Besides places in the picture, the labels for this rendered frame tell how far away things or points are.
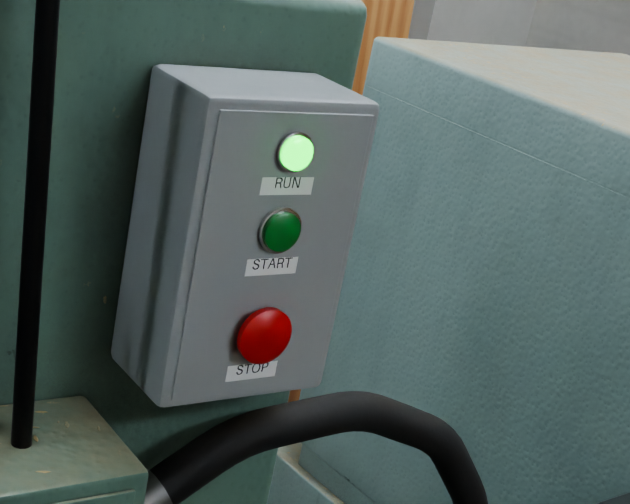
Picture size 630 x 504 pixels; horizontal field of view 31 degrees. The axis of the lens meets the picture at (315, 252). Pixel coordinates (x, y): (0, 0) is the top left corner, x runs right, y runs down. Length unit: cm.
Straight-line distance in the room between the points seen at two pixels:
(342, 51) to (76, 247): 18
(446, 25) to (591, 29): 36
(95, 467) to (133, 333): 7
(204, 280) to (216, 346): 4
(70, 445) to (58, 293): 8
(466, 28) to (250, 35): 228
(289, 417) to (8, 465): 17
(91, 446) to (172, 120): 16
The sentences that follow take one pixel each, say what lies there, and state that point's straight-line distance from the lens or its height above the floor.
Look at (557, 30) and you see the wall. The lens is 297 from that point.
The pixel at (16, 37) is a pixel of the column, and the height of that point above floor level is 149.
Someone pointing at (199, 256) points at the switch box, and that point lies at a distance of 54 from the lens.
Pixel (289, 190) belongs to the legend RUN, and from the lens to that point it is 56.
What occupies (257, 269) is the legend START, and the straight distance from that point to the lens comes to 56.
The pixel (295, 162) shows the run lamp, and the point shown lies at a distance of 55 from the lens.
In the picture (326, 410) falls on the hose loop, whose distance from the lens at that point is 66.
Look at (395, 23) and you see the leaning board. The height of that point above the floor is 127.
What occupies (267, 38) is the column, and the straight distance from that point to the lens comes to 60.
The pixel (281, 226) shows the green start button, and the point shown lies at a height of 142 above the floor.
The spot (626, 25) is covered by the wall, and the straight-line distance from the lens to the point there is 285.
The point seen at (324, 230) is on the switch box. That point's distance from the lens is 58.
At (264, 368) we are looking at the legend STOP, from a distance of 59.
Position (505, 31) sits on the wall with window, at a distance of 297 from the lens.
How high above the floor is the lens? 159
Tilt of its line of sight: 19 degrees down
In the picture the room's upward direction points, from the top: 12 degrees clockwise
